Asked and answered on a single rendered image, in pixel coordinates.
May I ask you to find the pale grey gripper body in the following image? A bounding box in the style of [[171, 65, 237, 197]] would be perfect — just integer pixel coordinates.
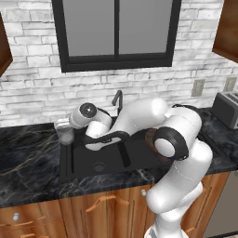
[[54, 118, 74, 131]]

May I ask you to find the clear glass cup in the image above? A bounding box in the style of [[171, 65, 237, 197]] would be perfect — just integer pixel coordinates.
[[56, 125, 75, 146]]

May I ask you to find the black double basin sink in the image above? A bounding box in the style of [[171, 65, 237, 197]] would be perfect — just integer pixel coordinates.
[[59, 123, 179, 183]]

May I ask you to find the black sink tap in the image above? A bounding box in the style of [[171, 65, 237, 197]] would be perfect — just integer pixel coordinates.
[[112, 89, 125, 114]]

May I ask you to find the brown bowl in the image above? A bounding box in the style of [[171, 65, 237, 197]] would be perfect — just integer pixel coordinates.
[[144, 127, 175, 165]]

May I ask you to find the black framed window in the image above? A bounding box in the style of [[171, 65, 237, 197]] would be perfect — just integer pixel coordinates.
[[51, 0, 183, 73]]

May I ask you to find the brown wooden drawer front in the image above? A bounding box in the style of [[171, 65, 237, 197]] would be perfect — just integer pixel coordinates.
[[0, 200, 64, 233]]

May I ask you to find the brown wooden cupboard door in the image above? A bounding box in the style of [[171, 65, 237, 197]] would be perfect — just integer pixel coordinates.
[[180, 172, 231, 238], [59, 191, 109, 238], [106, 185, 157, 238]]

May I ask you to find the grey toaster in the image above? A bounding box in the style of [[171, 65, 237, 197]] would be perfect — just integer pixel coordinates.
[[211, 91, 238, 130]]

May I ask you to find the grey dishwasher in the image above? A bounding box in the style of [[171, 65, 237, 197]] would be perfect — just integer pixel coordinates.
[[203, 169, 238, 238]]

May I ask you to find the brown wooden wall cupboard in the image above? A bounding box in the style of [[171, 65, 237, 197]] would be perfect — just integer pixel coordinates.
[[0, 12, 14, 77], [212, 0, 238, 64]]

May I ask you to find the wooden drawer handle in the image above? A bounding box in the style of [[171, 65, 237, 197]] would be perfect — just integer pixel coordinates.
[[0, 219, 34, 229], [19, 232, 51, 238]]

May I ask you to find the grey wall socket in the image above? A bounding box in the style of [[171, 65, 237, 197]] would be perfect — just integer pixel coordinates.
[[223, 76, 238, 93], [191, 78, 206, 98]]

